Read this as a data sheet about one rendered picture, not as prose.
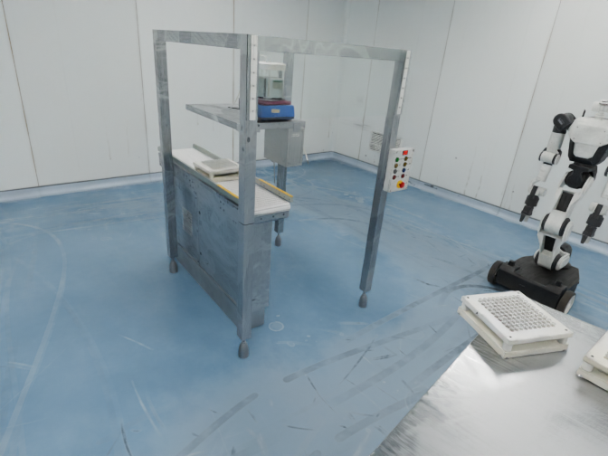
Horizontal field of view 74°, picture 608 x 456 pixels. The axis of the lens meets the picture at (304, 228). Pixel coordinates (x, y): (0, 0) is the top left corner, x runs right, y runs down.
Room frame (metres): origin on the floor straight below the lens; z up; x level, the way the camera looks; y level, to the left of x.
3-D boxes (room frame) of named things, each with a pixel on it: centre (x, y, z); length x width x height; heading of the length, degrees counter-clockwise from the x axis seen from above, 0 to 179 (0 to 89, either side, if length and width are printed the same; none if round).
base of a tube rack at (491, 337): (1.14, -0.73, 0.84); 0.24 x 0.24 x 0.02; 16
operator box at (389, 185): (2.43, -0.55, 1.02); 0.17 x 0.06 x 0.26; 129
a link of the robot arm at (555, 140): (3.05, -1.80, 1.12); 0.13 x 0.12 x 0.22; 39
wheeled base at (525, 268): (2.90, -1.97, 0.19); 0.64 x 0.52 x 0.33; 131
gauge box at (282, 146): (2.13, 0.15, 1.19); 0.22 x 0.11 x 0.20; 39
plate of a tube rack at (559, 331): (1.14, -0.73, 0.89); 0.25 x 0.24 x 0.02; 106
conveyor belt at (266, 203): (2.51, 0.61, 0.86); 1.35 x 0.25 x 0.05; 39
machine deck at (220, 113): (2.20, 0.38, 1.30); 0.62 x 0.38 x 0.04; 39
